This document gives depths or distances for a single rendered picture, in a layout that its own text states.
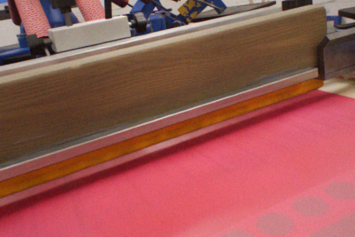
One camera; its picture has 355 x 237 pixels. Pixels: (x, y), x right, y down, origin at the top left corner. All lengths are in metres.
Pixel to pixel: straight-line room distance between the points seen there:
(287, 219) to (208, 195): 0.06
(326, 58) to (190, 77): 0.17
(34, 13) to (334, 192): 0.69
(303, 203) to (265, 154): 0.08
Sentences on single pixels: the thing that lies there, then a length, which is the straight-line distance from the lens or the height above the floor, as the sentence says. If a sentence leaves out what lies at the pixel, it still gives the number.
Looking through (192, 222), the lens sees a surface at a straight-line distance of 0.26.
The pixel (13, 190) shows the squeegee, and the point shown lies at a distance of 0.36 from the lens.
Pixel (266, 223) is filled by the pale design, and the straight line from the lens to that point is 0.25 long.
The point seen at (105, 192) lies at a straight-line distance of 0.32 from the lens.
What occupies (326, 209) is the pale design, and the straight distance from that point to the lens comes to 0.27.
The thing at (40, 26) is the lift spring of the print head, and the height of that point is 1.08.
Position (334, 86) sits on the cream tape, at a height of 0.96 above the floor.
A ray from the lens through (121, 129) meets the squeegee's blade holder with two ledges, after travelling 0.33.
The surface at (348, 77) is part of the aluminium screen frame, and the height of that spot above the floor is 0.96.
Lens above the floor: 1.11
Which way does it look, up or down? 17 degrees down
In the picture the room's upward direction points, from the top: 10 degrees counter-clockwise
